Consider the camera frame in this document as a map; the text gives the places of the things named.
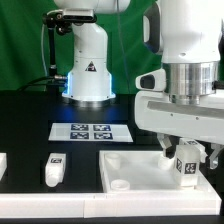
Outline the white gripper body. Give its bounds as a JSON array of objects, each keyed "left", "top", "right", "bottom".
[{"left": 135, "top": 90, "right": 224, "bottom": 145}]

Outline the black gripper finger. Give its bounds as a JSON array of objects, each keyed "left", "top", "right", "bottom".
[
  {"left": 157, "top": 134, "right": 174, "bottom": 158},
  {"left": 207, "top": 143, "right": 224, "bottom": 170}
]

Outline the white square tabletop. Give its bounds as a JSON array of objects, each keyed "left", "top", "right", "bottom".
[{"left": 99, "top": 150, "right": 212, "bottom": 193}]

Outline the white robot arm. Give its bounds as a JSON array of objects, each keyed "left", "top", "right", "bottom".
[{"left": 135, "top": 0, "right": 224, "bottom": 168}]

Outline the white sheet with tags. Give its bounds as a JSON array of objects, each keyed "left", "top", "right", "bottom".
[{"left": 48, "top": 123, "right": 132, "bottom": 143}]

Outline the white L-shaped obstacle fence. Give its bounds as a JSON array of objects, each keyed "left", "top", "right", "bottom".
[{"left": 0, "top": 185, "right": 221, "bottom": 219}]

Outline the white obstacle piece left edge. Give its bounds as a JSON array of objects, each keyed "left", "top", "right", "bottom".
[{"left": 0, "top": 153, "right": 7, "bottom": 181}]

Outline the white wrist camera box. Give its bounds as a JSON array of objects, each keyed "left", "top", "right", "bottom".
[{"left": 135, "top": 69, "right": 166, "bottom": 92}]

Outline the black camera stand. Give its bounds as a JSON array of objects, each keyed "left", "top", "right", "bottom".
[{"left": 41, "top": 9, "right": 98, "bottom": 88}]

